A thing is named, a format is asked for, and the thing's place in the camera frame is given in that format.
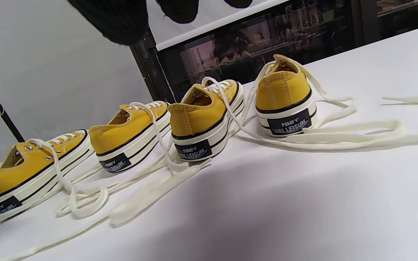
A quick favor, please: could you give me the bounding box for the dark window frame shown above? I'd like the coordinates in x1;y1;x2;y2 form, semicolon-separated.
129;0;418;104

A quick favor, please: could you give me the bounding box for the person's right hand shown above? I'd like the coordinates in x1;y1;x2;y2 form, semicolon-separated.
67;0;254;46

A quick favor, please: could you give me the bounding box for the white shoe lace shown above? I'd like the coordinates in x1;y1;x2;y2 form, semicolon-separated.
242;58;418;144
0;132;110;261
201;76;418;152
71;101;213;227

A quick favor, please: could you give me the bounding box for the white roller blind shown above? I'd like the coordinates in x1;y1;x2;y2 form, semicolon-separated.
146;0;290;51

